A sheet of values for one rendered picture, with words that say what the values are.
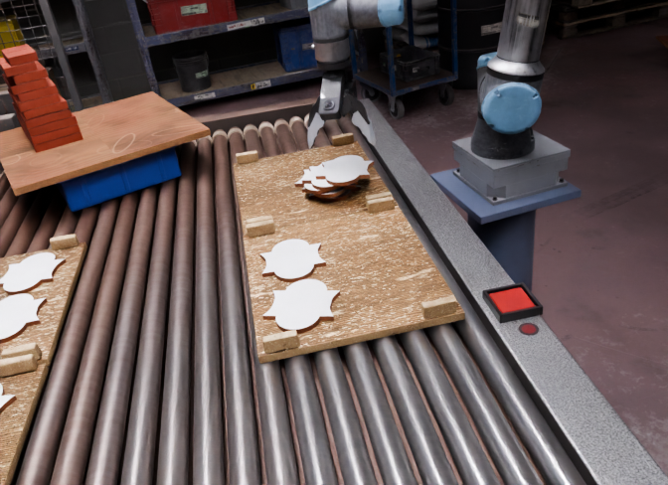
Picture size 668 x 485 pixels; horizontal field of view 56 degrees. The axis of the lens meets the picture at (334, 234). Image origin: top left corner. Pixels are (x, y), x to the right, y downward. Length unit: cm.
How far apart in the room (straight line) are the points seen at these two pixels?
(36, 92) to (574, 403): 146
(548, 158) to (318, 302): 71
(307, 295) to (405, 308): 18
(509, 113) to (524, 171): 22
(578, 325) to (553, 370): 157
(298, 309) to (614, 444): 53
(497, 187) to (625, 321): 124
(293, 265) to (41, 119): 89
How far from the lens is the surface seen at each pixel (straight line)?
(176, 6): 526
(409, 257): 122
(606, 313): 266
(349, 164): 147
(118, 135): 183
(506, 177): 151
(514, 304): 111
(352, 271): 119
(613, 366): 243
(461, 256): 125
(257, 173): 166
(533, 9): 133
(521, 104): 135
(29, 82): 182
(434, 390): 97
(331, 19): 134
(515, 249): 165
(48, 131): 185
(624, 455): 92
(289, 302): 112
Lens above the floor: 160
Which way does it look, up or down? 30 degrees down
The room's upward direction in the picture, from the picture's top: 8 degrees counter-clockwise
